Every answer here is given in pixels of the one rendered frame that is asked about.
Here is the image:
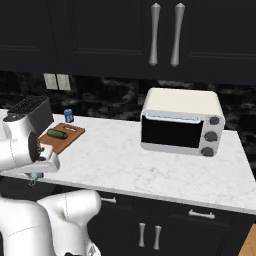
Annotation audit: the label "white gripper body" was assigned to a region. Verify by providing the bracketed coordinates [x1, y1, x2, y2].
[23, 147, 62, 176]

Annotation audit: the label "green cucumber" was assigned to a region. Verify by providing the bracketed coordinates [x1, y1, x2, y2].
[46, 128, 69, 140]

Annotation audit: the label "wooden cutting board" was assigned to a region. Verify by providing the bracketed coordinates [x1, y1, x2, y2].
[37, 122, 86, 156]

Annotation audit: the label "blue drink can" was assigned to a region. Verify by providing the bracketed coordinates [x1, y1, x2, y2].
[63, 108, 75, 124]

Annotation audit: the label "black knife block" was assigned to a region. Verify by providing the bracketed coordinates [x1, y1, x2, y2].
[7, 95, 55, 136]

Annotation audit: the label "black drawer front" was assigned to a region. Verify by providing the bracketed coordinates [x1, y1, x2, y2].
[96, 190, 161, 218]
[159, 198, 249, 231]

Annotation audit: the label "black base cupboard door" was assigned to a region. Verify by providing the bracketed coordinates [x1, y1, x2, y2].
[88, 210, 152, 256]
[149, 216, 246, 256]

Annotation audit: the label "white toaster oven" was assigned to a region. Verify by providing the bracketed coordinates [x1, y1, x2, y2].
[139, 87, 226, 158]

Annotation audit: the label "silver drawer handle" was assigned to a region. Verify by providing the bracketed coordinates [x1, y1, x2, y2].
[100, 196, 118, 205]
[188, 208, 216, 220]

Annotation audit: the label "white wall socket plate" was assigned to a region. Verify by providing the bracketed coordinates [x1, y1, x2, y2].
[43, 73, 59, 91]
[56, 73, 72, 92]

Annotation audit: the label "silver base cupboard handle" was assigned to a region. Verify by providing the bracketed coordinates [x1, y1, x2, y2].
[138, 222, 147, 248]
[152, 225, 163, 251]

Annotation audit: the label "black wall cupboard door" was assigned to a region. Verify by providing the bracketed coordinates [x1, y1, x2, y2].
[164, 0, 256, 86]
[0, 0, 58, 72]
[56, 0, 167, 80]

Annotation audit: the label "silver wall cupboard handle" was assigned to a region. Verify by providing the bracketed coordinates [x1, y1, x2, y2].
[148, 2, 162, 67]
[169, 2, 186, 68]

